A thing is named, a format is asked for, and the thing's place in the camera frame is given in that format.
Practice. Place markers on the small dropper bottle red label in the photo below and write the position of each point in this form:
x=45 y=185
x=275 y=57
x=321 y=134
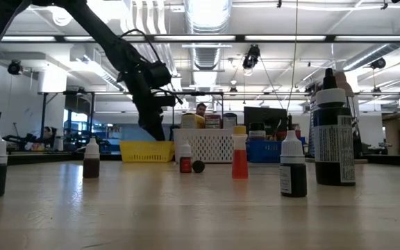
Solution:
x=185 y=165

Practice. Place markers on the blue plastic basket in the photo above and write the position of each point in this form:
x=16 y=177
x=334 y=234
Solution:
x=266 y=152

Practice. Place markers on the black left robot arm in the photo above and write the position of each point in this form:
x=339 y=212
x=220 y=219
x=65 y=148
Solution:
x=116 y=52

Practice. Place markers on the yellow plastic basket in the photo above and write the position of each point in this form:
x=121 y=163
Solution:
x=147 y=151

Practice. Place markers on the black monitor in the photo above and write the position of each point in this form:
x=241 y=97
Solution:
x=266 y=116

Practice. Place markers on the large black dropper bottle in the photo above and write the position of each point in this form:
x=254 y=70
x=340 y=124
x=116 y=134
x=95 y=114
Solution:
x=332 y=149

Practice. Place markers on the person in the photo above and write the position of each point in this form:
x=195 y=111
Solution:
x=201 y=109
x=48 y=133

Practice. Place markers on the white ventilation duct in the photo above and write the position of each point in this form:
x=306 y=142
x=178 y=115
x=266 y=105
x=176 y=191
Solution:
x=96 y=69

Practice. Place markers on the blue purple carton box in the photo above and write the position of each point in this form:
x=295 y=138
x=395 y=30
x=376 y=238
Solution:
x=230 y=121

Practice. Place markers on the yellow box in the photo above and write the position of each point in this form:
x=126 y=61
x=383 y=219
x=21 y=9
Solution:
x=192 y=121

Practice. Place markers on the black background table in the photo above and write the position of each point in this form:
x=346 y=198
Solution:
x=47 y=159
x=394 y=160

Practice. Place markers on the white plastic basket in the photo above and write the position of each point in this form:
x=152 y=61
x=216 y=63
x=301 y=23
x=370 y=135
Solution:
x=210 y=146

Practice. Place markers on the black dropper bottle white label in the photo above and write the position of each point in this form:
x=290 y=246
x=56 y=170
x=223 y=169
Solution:
x=295 y=180

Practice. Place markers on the black ceiling spotlight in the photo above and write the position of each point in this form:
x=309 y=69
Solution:
x=378 y=63
x=14 y=67
x=251 y=57

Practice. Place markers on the black background rig frame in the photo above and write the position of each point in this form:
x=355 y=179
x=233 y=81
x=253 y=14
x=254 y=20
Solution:
x=43 y=118
x=173 y=118

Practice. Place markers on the magenta pink carton box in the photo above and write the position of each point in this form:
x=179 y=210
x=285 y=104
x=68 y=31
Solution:
x=212 y=122

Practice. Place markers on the small brown dropper bottle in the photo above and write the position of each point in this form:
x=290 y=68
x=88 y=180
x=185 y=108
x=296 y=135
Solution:
x=91 y=168

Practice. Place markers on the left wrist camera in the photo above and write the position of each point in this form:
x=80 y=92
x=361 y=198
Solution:
x=158 y=74

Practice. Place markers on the small black dropper bottle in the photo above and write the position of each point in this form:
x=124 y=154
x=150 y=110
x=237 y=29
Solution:
x=198 y=166

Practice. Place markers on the black background robot arm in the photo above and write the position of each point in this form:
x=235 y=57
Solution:
x=23 y=139

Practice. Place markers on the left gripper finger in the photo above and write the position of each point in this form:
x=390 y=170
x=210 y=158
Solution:
x=155 y=130

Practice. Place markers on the orange dropper bottle yellow cap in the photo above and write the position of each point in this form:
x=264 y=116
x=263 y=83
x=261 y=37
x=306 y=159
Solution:
x=240 y=163

